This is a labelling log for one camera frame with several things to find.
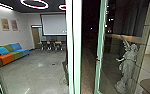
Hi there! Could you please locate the green framed glass door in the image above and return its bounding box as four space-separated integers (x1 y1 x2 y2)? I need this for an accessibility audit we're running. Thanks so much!
92 0 150 94

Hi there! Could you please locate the dark meeting table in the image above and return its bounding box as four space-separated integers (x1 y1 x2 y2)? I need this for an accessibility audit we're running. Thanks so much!
37 37 67 53

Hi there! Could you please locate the multicolour sofa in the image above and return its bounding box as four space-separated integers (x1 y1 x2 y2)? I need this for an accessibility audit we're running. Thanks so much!
0 42 31 68

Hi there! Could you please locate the silver door lever handle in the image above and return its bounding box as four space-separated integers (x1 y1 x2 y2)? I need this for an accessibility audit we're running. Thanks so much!
95 57 101 64

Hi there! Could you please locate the white angel statue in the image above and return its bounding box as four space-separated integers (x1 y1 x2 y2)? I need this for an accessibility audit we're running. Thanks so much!
114 34 139 94

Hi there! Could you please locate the white projector screen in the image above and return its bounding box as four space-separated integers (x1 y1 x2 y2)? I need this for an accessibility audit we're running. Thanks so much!
40 13 68 37

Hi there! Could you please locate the framed wall poster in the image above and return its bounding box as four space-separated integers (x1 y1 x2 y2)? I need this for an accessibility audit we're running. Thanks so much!
1 17 11 32
10 19 19 32

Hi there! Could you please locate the light wooden door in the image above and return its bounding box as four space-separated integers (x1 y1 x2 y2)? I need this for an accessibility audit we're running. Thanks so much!
31 25 42 50

